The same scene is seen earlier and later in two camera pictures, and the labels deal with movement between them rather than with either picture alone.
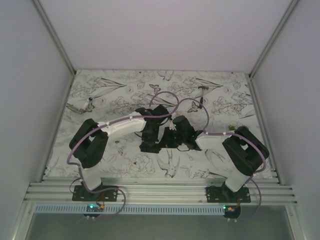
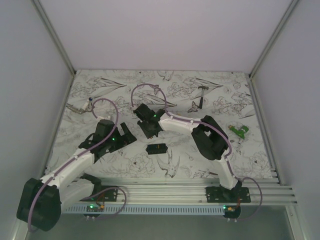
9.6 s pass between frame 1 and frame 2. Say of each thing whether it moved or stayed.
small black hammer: stayed
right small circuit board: stayed
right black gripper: moved
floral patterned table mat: stayed
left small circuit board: stayed
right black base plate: stayed
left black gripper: moved
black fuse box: moved
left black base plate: stayed
